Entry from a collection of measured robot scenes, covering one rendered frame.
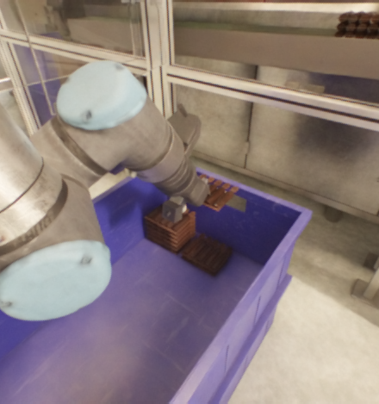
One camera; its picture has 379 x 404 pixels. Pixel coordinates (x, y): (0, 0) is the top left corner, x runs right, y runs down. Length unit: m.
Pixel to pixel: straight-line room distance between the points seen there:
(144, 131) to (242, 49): 0.55
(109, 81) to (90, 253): 0.19
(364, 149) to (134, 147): 0.86
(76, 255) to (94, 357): 0.47
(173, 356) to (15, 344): 0.32
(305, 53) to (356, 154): 0.44
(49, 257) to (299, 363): 0.80
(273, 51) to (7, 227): 0.72
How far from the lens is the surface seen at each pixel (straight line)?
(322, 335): 1.02
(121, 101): 0.35
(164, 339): 0.70
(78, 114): 0.35
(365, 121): 0.74
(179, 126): 0.51
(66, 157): 0.37
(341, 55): 0.80
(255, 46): 0.86
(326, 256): 1.21
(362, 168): 1.15
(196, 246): 0.81
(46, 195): 0.25
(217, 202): 0.63
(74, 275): 0.27
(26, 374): 0.74
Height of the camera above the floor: 0.84
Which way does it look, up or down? 39 degrees down
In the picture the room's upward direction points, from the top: 1 degrees counter-clockwise
